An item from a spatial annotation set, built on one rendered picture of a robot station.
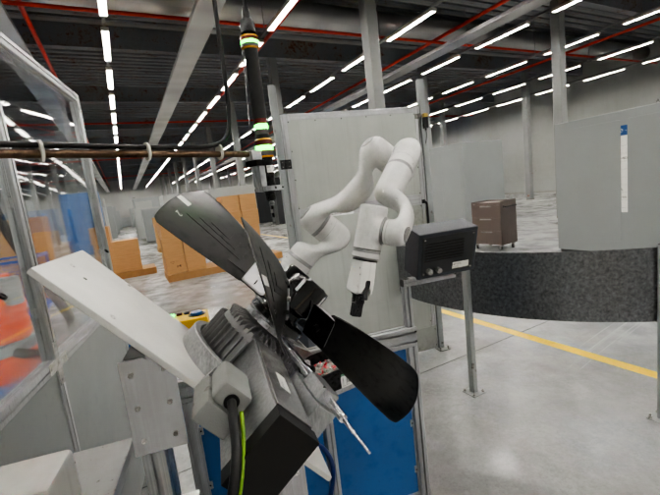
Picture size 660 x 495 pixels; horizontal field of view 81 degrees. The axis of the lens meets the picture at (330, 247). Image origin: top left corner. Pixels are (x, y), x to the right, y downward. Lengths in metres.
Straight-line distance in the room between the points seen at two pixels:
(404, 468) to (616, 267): 1.52
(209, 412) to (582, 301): 2.21
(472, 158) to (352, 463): 9.63
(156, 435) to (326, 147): 2.36
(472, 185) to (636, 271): 8.40
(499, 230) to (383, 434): 6.17
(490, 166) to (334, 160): 8.63
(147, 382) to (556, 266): 2.14
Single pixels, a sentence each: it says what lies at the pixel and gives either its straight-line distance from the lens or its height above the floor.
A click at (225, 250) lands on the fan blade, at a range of 0.90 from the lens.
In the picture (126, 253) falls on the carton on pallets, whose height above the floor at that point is 0.55.
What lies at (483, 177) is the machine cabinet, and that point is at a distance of 11.07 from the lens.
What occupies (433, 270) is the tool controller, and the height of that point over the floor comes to 1.08.
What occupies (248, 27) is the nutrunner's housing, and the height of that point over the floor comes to 1.83.
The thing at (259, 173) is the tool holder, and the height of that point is 1.49.
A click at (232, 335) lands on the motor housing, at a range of 0.85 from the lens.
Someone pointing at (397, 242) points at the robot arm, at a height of 1.27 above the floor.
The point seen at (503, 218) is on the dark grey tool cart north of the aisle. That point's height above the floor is 0.59.
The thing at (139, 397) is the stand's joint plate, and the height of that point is 1.07.
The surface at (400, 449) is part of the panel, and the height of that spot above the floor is 0.35.
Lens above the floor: 1.43
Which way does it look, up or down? 8 degrees down
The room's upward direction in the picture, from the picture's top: 7 degrees counter-clockwise
